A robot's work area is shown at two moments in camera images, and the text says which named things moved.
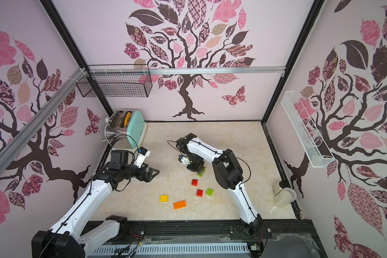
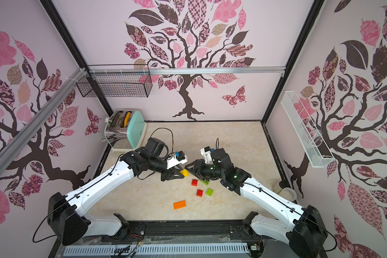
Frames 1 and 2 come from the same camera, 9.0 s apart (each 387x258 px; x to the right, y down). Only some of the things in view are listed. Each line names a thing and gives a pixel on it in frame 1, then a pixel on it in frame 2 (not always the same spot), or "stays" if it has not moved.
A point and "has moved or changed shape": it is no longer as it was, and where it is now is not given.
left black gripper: (148, 178) → (169, 174)
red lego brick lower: (199, 193) stays
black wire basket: (101, 85) stays
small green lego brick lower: (209, 192) stays
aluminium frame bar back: (165, 70) stays
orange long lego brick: (179, 205) stays
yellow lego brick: (163, 198) → (185, 172)
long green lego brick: (201, 174) has moved or changed shape
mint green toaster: (125, 129) stays
